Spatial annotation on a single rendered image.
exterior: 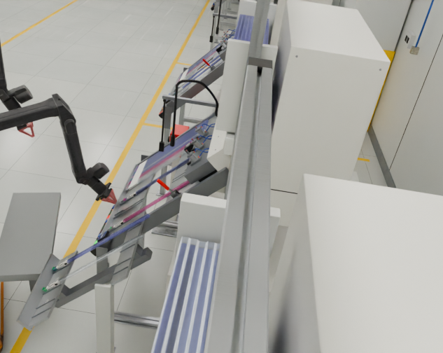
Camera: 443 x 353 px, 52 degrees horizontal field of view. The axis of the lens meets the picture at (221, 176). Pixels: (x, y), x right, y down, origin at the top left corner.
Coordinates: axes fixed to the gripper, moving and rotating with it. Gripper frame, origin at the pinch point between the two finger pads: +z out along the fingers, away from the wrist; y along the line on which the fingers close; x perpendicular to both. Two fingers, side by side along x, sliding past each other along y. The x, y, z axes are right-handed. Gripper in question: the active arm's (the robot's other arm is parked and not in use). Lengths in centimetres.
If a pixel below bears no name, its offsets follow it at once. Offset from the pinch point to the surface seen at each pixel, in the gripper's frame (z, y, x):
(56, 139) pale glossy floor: -18, 161, 125
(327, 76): -9, -31, -123
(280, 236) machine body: 68, 5, -53
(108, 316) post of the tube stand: 13, -64, -8
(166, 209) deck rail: 1, -33, -42
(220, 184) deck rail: 4, -32, -68
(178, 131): 11, 71, -16
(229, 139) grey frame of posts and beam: -11, -36, -84
